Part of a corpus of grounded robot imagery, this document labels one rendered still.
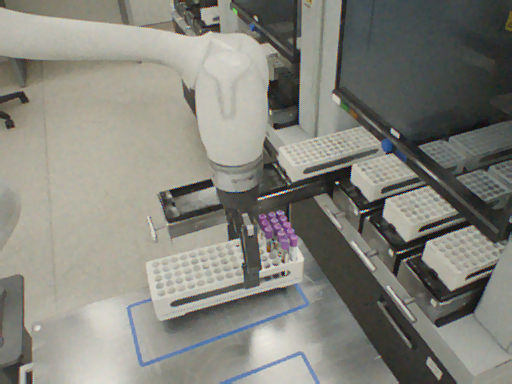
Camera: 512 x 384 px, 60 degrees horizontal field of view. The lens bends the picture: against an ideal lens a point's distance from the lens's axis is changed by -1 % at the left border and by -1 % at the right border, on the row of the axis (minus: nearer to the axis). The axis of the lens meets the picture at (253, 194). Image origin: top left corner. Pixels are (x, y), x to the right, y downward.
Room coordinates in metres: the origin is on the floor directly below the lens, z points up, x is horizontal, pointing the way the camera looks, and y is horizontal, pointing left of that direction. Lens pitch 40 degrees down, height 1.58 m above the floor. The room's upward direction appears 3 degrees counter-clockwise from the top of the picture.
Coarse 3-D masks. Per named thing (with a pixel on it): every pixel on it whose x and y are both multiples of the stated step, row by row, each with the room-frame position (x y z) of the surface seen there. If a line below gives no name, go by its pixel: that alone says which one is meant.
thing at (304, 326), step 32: (288, 288) 0.59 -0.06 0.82; (320, 288) 0.58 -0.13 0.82; (64, 320) 0.53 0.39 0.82; (96, 320) 0.53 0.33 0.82; (128, 320) 0.53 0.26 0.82; (192, 320) 0.52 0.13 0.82; (224, 320) 0.52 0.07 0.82; (256, 320) 0.51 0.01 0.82; (288, 320) 0.51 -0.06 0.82; (320, 320) 0.50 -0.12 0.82; (352, 320) 0.50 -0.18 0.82; (32, 352) 0.46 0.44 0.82; (64, 352) 0.46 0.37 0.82; (96, 352) 0.46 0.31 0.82; (128, 352) 0.45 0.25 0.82; (160, 352) 0.45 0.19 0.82; (192, 352) 0.45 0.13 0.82; (224, 352) 0.45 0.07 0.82; (256, 352) 0.44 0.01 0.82; (288, 352) 0.44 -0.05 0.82; (320, 352) 0.44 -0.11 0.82; (352, 352) 0.43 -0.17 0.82
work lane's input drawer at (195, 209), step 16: (272, 176) 0.99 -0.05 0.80; (288, 176) 0.97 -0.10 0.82; (320, 176) 0.96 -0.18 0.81; (336, 176) 0.97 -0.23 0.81; (160, 192) 0.93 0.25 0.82; (176, 192) 0.94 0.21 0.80; (192, 192) 0.94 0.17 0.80; (208, 192) 0.93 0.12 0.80; (272, 192) 0.92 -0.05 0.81; (288, 192) 0.92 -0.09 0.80; (304, 192) 0.94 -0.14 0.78; (320, 192) 0.95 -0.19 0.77; (160, 208) 0.92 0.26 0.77; (176, 208) 0.86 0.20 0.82; (192, 208) 0.87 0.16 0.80; (208, 208) 0.86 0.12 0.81; (256, 208) 0.89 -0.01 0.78; (272, 208) 0.90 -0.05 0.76; (160, 224) 0.87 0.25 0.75; (176, 224) 0.82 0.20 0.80; (192, 224) 0.83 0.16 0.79; (208, 224) 0.84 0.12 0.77
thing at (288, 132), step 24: (312, 0) 1.30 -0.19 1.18; (240, 24) 1.95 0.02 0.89; (312, 24) 1.29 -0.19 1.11; (312, 48) 1.28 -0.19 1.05; (312, 72) 1.28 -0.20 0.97; (312, 96) 1.27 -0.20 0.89; (288, 120) 1.37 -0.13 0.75; (312, 120) 1.26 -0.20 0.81; (264, 144) 1.44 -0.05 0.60; (288, 144) 1.24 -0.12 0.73; (288, 216) 1.24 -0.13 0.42
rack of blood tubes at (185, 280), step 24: (168, 264) 0.58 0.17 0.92; (192, 264) 0.58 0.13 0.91; (216, 264) 0.59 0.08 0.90; (240, 264) 0.58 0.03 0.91; (264, 264) 0.58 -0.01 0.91; (288, 264) 0.57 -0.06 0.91; (168, 288) 0.53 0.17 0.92; (192, 288) 0.53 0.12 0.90; (216, 288) 0.53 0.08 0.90; (240, 288) 0.56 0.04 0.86; (264, 288) 0.56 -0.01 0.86; (168, 312) 0.50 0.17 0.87
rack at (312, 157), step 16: (304, 144) 1.06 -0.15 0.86; (320, 144) 1.05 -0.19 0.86; (336, 144) 1.04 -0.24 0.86; (352, 144) 1.04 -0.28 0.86; (368, 144) 1.04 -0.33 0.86; (288, 160) 0.98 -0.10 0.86; (304, 160) 0.98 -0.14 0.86; (320, 160) 0.97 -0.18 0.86; (336, 160) 1.04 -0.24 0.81; (352, 160) 1.02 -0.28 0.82; (304, 176) 0.96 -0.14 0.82
